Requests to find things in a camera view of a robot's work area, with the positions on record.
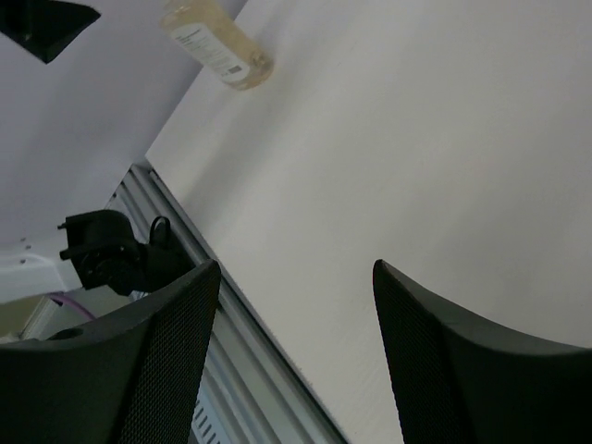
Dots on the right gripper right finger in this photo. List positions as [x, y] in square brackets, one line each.
[458, 377]

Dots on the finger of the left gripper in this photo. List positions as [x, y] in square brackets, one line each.
[45, 28]

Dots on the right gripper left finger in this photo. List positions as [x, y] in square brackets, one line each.
[130, 376]

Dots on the amber soap bottle white cap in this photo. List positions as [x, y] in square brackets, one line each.
[205, 31]

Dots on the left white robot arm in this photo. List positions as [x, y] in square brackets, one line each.
[88, 250]

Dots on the white slotted cable duct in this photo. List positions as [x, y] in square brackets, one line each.
[206, 427]

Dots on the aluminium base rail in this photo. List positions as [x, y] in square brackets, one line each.
[257, 396]

